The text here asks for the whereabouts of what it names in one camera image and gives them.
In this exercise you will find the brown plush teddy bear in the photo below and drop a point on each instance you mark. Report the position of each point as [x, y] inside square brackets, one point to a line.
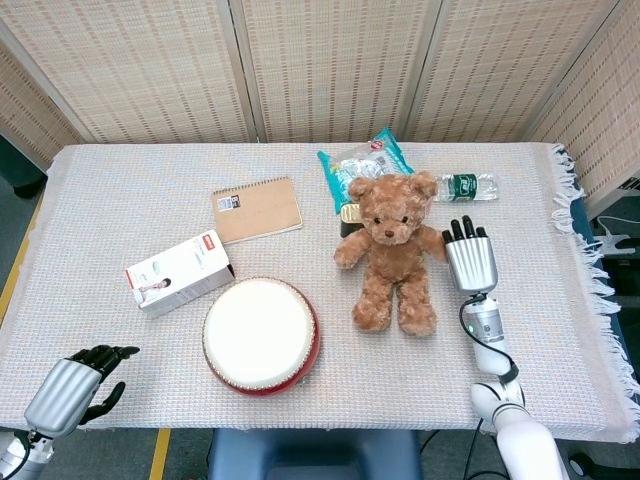
[395, 255]

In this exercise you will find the white cardboard product box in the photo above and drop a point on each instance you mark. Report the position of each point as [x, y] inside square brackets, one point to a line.
[175, 272]

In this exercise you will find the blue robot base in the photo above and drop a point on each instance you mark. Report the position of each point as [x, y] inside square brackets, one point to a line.
[312, 455]

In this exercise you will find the clear plastic water bottle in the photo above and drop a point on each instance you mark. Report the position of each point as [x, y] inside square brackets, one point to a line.
[470, 186]

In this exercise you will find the small gold and black box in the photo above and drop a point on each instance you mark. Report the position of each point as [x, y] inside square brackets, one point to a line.
[350, 217]

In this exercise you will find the teal snack bag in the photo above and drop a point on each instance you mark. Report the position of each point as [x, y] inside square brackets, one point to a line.
[360, 162]

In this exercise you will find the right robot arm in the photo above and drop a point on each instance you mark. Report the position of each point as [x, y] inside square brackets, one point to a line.
[495, 385]

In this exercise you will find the red drum with white skin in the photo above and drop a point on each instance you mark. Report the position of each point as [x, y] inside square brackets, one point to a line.
[260, 336]

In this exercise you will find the woven fringed tablecloth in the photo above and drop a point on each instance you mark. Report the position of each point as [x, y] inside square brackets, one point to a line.
[150, 360]

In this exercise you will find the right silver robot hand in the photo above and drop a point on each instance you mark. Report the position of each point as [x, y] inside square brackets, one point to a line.
[472, 262]

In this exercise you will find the brown spiral notebook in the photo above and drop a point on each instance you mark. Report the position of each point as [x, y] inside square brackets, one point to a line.
[257, 209]

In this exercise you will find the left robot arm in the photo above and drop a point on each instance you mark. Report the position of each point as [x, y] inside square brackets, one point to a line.
[20, 457]

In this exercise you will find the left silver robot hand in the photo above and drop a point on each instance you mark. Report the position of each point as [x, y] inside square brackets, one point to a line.
[62, 387]

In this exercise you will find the bamboo folding screen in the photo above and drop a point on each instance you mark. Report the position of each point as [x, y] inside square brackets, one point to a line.
[320, 65]

